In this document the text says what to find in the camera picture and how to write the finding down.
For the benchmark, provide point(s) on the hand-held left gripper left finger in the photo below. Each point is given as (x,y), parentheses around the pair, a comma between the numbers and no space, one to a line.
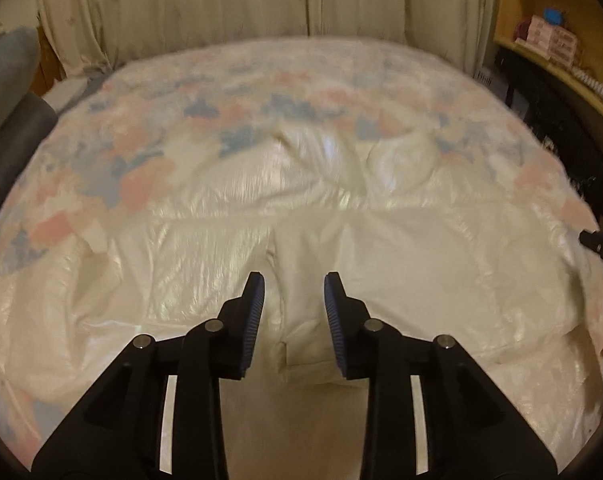
(254,312)

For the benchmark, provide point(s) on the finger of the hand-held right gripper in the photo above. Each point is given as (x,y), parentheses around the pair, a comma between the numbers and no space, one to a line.
(601,247)

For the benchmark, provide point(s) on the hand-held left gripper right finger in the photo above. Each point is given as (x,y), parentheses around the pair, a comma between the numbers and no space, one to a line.
(333,312)

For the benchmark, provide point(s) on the white puffer jacket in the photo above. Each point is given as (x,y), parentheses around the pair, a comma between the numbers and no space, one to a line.
(206,260)

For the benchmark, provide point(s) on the black bag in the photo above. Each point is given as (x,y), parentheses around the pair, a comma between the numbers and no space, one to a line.
(551,115)

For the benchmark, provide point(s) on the floral pastel bedspread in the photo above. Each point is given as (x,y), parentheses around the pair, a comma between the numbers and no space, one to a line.
(156,125)

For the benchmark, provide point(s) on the stack of pink boxes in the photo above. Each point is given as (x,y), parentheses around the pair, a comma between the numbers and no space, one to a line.
(551,40)

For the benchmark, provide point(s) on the small blue box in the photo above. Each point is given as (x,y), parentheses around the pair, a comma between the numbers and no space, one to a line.
(553,15)

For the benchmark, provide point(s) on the beige patterned curtain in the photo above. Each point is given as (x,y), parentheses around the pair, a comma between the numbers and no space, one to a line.
(181,10)

